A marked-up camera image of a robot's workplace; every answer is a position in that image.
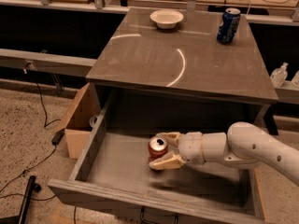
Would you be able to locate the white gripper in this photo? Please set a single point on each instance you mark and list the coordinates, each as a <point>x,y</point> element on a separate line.
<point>191,147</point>

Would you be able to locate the red coke can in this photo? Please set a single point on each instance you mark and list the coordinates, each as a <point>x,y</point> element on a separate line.
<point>157,147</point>

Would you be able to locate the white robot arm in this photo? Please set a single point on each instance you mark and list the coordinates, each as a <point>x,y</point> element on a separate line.
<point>243,146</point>

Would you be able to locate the open grey top drawer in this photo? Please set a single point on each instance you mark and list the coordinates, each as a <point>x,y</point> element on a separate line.
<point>112,173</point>

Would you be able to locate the blue pepsi can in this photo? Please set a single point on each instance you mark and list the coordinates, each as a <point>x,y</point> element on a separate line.
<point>229,24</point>

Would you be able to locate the cardboard box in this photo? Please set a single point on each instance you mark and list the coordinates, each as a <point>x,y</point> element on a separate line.
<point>75,123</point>

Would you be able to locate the grey cabinet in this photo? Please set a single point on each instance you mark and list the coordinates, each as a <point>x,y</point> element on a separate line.
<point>183,77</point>

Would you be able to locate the black power adapter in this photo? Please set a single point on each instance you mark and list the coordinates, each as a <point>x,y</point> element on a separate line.
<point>57,137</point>

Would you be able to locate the white bowl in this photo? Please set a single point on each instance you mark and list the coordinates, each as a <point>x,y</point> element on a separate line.
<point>166,18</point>

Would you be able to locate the clear plastic bottle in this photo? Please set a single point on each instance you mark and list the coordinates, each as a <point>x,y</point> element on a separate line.
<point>279,75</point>

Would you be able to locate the black stand leg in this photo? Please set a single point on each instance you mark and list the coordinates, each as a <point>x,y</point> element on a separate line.
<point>27,197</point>

